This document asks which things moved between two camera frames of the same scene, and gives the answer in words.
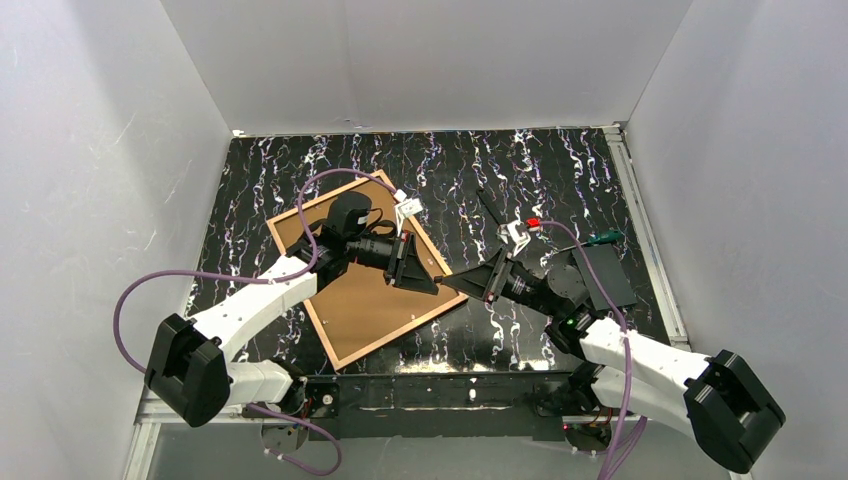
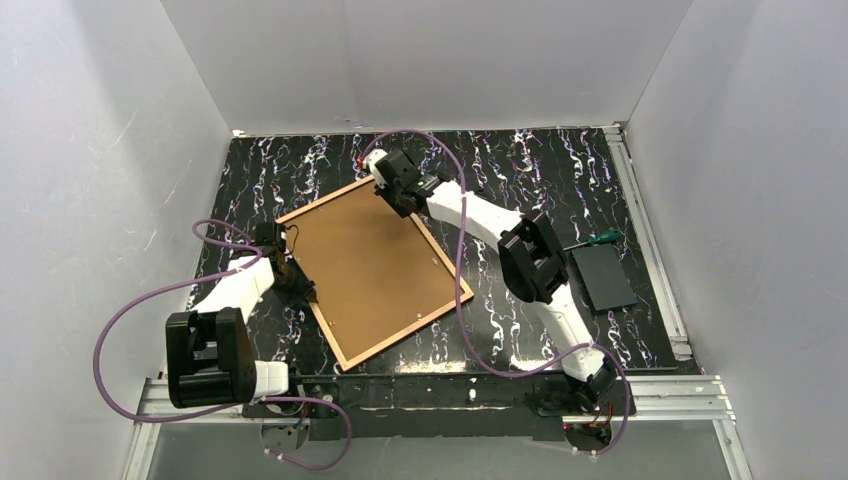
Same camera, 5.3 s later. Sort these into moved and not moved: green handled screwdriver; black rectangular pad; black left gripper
Moved: black left gripper
Not moved: green handled screwdriver; black rectangular pad
